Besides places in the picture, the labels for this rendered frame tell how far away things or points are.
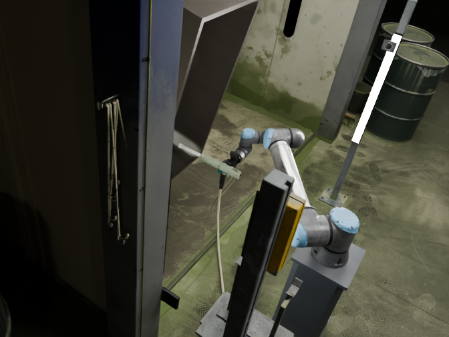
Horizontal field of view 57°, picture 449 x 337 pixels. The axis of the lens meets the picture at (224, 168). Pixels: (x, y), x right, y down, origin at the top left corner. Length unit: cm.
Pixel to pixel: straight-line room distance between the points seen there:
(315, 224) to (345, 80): 226
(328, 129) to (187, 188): 166
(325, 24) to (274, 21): 49
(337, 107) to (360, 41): 65
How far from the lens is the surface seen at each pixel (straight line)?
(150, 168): 140
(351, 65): 400
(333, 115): 421
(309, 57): 411
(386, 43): 296
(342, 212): 210
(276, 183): 95
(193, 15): 189
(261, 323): 172
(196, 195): 327
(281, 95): 435
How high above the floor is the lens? 222
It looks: 38 degrees down
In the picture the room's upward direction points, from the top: 10 degrees clockwise
